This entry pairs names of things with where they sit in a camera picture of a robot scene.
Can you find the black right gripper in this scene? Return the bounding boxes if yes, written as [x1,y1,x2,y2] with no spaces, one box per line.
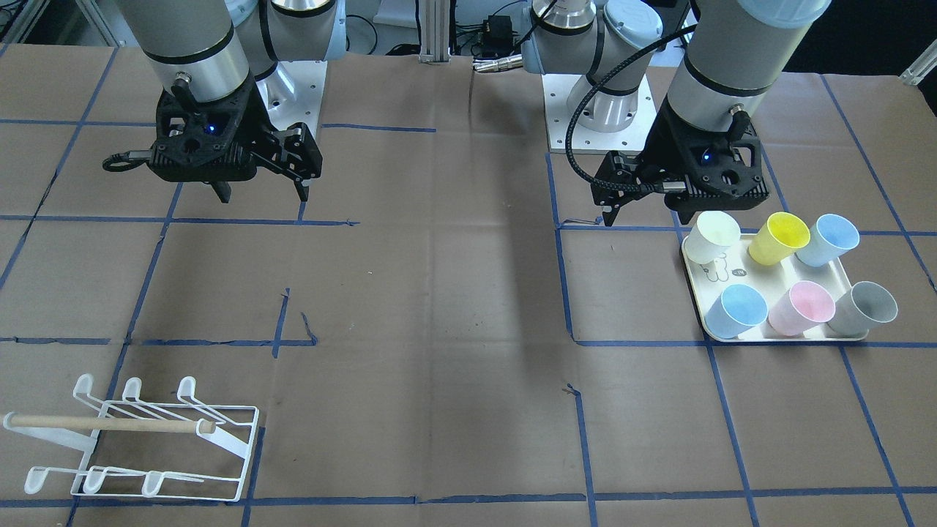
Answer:
[149,74,324,203]

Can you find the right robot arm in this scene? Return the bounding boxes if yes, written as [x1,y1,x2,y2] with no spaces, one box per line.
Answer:
[102,1,347,203]

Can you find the pink cup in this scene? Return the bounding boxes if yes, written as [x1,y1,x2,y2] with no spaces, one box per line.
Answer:
[767,280,836,336]

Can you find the cream white cup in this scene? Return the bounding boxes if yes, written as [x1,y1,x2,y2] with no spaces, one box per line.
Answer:
[683,211,741,266]

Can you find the black braided cable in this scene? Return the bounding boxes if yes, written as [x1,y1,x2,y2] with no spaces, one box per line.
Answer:
[565,23,698,195]

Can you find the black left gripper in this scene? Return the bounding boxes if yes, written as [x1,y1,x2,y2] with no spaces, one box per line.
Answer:
[591,101,770,227]

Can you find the light blue cup front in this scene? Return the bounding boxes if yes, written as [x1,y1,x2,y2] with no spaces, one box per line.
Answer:
[705,284,769,340]

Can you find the light blue cup rear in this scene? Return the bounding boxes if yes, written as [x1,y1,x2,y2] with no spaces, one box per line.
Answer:
[794,214,861,267]

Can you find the grey cup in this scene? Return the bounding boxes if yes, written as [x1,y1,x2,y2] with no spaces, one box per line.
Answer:
[827,281,899,336]

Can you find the yellow cup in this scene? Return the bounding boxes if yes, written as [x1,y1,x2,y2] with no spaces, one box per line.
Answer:
[747,212,811,266]

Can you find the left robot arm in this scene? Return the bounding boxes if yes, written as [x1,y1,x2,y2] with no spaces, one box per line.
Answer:
[520,1,829,226]

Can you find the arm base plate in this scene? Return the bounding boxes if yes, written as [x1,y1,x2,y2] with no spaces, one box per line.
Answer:
[542,74,656,154]
[257,61,328,132]

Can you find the aluminium frame post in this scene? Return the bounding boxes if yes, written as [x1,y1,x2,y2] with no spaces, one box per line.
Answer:
[416,0,454,64]

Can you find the cream plastic tray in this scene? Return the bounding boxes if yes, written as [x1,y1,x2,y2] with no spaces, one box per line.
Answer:
[682,233,870,344]

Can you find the light blue cup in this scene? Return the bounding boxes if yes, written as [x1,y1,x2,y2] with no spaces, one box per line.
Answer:
[705,284,769,340]
[794,214,861,267]

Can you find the white wire cup rack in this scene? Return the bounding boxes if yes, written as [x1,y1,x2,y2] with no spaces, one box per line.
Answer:
[3,373,261,501]

